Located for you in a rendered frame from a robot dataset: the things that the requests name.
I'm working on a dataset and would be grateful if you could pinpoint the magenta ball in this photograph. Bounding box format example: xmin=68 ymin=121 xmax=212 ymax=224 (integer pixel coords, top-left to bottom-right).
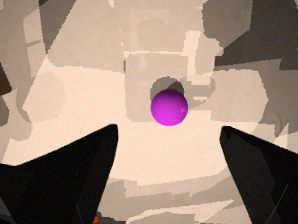
xmin=150 ymin=89 xmax=189 ymax=127

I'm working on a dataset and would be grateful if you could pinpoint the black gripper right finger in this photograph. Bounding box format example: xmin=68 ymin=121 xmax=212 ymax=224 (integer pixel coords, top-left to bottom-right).
xmin=218 ymin=125 xmax=298 ymax=224

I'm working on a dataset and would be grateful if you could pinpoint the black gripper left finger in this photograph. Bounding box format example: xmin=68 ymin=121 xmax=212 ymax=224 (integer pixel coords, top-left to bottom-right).
xmin=0 ymin=124 xmax=118 ymax=224

